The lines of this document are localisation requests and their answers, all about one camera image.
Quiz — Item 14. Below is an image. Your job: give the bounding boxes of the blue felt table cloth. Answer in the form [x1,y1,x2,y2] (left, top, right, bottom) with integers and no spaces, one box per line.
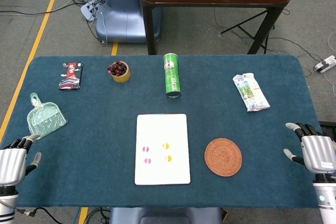
[0,55,329,209]

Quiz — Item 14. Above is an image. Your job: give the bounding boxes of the dark red grape bunch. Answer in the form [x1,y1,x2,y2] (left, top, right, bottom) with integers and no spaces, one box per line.
[107,60,127,77]

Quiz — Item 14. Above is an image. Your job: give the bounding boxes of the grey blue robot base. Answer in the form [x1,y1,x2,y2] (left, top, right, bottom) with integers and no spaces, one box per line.
[109,207,223,224]

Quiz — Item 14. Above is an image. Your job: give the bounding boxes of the red black book box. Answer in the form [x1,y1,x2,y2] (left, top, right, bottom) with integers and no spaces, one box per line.
[58,62,84,92]

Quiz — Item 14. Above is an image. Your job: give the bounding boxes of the black cables under table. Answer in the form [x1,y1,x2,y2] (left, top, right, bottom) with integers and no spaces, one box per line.
[85,207,112,224]

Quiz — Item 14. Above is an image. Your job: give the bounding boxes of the black arm cable with plug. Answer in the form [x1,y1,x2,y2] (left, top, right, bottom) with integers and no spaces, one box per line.
[13,207,66,224]

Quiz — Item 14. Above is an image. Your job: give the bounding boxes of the green dustpan with brush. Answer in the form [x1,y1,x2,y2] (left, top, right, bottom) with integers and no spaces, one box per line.
[27,92,68,141]

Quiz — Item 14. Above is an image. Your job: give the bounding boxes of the white power strip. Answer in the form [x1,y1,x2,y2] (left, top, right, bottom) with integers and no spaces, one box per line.
[80,0,104,22]
[314,55,336,73]

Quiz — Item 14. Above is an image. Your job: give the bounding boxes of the white green snack bag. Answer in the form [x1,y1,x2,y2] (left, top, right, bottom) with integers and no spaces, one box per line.
[232,72,271,112]

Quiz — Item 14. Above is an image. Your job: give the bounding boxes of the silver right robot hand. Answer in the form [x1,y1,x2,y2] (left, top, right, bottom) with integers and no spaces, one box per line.
[282,122,336,175]

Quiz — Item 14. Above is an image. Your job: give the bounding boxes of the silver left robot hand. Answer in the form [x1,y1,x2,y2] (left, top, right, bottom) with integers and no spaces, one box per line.
[0,133,43,186]

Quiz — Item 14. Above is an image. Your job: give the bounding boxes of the white rectangular board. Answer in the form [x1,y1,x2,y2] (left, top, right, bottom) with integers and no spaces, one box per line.
[134,113,191,186]

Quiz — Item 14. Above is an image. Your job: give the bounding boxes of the yellow bowl of cherries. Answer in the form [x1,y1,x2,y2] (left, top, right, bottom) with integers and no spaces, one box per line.
[109,61,131,83]

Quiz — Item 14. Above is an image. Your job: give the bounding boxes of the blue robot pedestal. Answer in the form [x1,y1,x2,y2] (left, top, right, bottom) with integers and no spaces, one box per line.
[95,0,163,44]

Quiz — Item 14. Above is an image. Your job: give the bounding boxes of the green chip can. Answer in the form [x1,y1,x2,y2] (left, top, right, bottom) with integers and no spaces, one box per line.
[163,52,182,99]

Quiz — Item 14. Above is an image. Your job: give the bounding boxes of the round woven rattan coaster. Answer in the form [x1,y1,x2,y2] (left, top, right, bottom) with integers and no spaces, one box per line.
[204,137,243,178]

